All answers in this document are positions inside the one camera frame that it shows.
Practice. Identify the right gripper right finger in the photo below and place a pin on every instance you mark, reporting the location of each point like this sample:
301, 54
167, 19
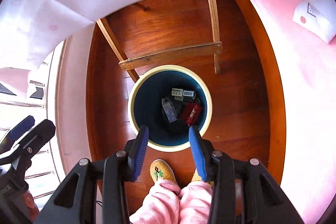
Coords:
216, 166

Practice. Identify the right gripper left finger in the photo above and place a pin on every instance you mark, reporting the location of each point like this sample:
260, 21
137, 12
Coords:
123, 166

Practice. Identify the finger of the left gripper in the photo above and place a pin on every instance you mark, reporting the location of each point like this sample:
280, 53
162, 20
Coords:
33, 141
17, 131

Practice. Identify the blue trash bin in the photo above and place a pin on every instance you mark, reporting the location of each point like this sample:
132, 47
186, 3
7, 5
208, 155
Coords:
144, 107

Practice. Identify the pink pants legs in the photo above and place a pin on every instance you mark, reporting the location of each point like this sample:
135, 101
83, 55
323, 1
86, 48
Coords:
166, 202

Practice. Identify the red wrapper in bin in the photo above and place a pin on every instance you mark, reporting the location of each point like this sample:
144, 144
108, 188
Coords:
190, 113

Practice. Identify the grey box in bin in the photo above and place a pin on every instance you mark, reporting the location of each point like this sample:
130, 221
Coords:
169, 109

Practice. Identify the wooden stool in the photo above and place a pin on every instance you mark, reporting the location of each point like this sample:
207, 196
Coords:
130, 64

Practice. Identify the cartoon print bed sheet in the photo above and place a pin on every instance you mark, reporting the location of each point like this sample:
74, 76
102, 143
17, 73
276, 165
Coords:
31, 29

